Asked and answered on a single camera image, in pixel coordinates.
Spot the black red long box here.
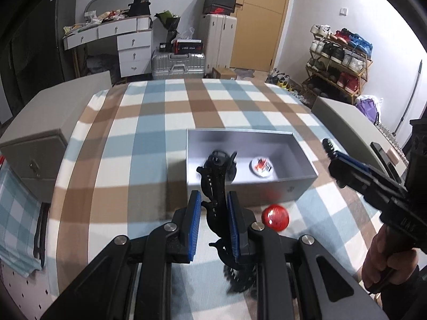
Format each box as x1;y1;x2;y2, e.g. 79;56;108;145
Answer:
173;39;204;56

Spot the long grey cabinet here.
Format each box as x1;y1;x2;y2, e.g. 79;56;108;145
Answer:
311;95;410;182

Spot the grey cabinet with keyhole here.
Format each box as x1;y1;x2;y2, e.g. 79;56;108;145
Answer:
0;71;113;205

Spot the wooden shoe rack with shoes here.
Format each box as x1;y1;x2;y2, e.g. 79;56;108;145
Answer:
302;24;373;106

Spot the brown cardboard box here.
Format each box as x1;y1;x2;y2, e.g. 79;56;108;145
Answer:
211;67;238;80

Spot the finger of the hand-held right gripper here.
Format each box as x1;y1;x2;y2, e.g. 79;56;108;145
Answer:
328;159;371;198
333;150;398;188

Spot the person's right hand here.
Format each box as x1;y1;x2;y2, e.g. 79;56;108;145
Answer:
362;223;420;291

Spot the wooden door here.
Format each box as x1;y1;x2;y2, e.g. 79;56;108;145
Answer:
230;0;295;73

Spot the white desk with drawers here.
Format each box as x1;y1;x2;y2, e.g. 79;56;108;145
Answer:
63;16;155;78

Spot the green black wrapped bouquet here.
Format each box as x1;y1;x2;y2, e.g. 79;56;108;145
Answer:
155;11;181;45

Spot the clutter pile on desk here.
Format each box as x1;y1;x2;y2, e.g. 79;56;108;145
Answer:
63;9;131;35

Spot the blue checked cloth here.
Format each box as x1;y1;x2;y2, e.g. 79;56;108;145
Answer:
0;166;50;278

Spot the person's dark sleeved forearm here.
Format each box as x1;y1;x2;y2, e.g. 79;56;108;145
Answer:
375;263;427;320

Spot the white red round tin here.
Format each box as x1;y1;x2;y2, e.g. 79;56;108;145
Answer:
250;157;275;177

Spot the purple bag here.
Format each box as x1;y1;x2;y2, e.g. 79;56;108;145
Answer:
355;95;383;125

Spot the white suitcase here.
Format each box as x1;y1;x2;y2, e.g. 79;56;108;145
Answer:
198;13;238;76

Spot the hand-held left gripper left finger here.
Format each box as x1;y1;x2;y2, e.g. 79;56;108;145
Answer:
40;190;203;320

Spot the black toothed hair clip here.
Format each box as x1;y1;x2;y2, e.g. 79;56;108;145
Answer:
322;138;338;161

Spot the silver rectangular box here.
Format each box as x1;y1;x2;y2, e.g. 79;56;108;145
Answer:
185;128;319;205

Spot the black bead bracelet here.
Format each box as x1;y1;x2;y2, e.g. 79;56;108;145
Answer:
223;263;258;294

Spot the black strap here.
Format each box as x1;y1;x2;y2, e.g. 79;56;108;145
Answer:
33;202;50;268

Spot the thin dark pole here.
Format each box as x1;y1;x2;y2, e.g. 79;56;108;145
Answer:
392;59;424;138

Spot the black bag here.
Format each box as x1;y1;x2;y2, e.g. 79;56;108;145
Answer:
128;0;153;17

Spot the black phone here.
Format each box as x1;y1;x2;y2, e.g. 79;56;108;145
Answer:
370;142;401;183

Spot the black shoe box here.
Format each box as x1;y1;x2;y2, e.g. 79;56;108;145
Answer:
201;0;238;15

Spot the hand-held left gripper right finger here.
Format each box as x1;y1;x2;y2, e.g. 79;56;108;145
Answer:
227;191;389;320

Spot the silver suitcase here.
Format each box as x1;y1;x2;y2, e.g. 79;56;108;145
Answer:
152;48;206;81

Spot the large black claw hair clip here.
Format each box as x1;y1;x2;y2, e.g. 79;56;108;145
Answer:
196;164;234;264

